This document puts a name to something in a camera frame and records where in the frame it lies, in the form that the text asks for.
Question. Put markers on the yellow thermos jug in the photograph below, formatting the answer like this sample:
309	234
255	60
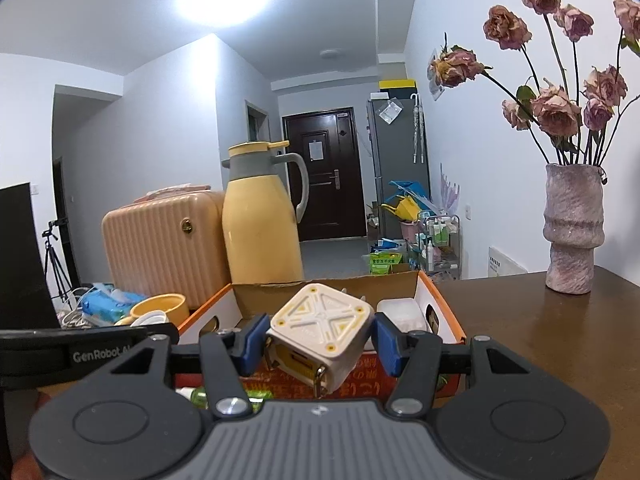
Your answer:
260	230

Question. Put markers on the dark brown entrance door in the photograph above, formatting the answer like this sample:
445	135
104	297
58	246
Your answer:
325	180

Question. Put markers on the bunch of dried roses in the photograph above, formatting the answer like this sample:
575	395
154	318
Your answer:
555	110

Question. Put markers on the clear plastic pouch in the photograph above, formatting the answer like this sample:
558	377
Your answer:
391	111

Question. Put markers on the yellow black box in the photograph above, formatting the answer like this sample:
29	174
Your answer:
397	86

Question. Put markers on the paper wall note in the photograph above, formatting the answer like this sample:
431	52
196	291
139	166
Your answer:
435	85

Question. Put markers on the grey refrigerator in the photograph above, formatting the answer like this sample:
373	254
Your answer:
395	160

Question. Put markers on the blue tissue pack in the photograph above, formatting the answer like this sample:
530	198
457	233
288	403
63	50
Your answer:
107	305

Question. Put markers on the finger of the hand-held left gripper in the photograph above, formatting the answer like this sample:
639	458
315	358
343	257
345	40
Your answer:
162	331

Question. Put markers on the white folded umbrella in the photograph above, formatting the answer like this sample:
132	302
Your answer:
418	130

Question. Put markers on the yellow mug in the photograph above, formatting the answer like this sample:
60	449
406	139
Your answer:
172	307

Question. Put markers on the purple wall decoration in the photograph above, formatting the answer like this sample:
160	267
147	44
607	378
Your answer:
449	192

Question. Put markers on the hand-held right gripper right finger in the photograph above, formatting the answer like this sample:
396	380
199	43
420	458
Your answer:
387	347

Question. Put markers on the blue folded plastic rack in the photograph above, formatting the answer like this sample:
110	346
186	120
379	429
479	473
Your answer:
407	191

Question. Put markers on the white plastic box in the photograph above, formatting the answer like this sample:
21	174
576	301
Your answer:
400	315

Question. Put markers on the green bag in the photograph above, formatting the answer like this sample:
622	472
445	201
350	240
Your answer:
385	262

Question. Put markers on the yellow watering can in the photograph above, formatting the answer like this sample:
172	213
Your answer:
405	209

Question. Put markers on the grey interior door frame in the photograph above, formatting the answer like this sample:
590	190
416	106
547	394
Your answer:
257	125

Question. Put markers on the black tripod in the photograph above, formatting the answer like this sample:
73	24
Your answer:
55	260

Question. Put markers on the red orange cardboard box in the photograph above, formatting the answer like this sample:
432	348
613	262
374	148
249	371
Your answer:
367	380

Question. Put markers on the pink textured vase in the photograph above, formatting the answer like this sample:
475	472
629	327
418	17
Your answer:
575	230

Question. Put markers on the peach ribbed suitcase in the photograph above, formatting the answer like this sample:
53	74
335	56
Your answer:
160	245

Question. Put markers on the black monitor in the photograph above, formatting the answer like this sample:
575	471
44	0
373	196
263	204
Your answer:
25	260

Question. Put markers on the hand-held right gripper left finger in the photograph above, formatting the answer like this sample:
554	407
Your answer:
255	345

